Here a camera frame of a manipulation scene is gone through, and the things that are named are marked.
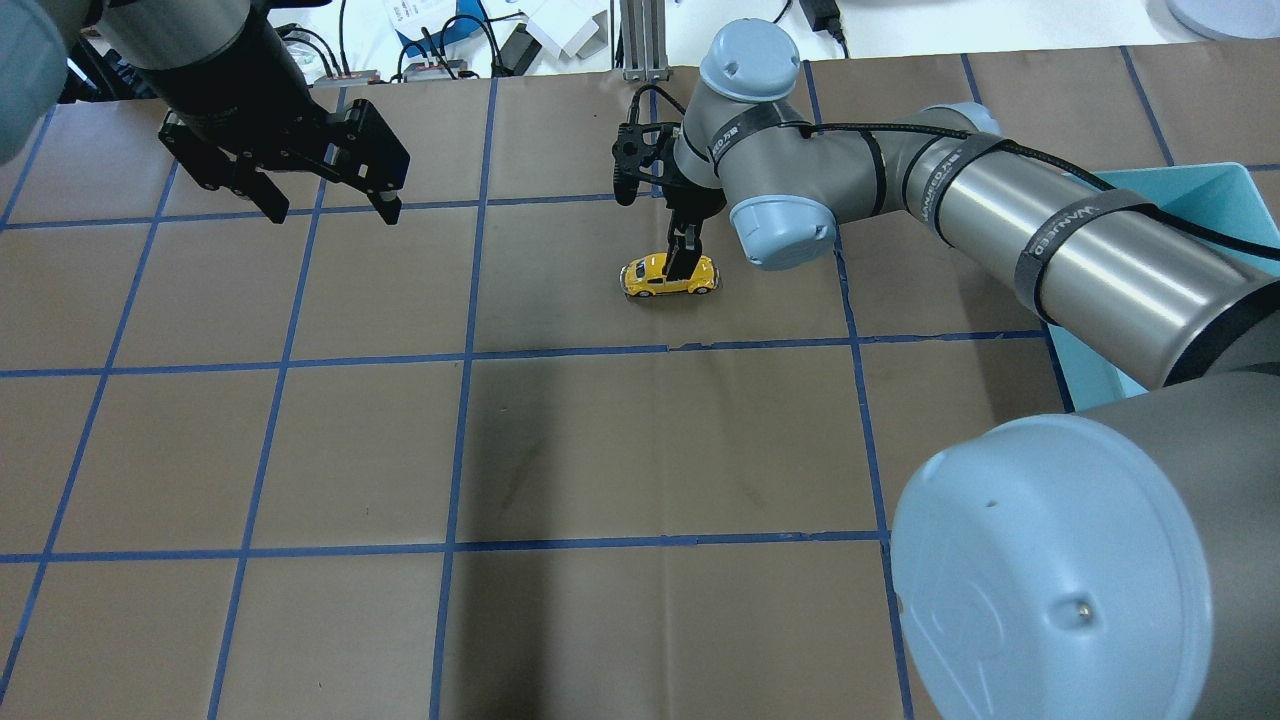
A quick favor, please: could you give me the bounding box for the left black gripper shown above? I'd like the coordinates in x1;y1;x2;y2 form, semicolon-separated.
157;99;411;225

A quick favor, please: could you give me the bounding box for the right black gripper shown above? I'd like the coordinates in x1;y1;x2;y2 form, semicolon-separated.
660;160;726;281

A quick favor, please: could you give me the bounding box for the yellow beetle toy car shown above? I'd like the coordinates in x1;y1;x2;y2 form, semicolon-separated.
618;252;721;299

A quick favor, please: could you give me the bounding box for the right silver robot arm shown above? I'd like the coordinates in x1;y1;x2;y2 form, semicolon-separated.
657;19;1277;719

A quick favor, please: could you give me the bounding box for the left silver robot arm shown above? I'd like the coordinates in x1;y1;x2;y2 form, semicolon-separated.
1;1;410;225

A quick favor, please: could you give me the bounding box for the blue cardboard box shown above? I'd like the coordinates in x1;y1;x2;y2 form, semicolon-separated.
385;1;483;58

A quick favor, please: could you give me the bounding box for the white folded paper box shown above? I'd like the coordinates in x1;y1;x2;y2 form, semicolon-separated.
517;1;611;59

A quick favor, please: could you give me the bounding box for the black power adapter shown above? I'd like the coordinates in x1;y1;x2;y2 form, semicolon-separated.
797;0;844;35

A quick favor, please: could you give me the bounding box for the light blue plastic bin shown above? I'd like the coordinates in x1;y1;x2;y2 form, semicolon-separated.
1046;163;1277;410

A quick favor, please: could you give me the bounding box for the blue round plate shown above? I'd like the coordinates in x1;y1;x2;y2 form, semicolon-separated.
1166;0;1279;40

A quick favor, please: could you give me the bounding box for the aluminium frame post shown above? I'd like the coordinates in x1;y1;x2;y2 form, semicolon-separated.
618;1;669;83

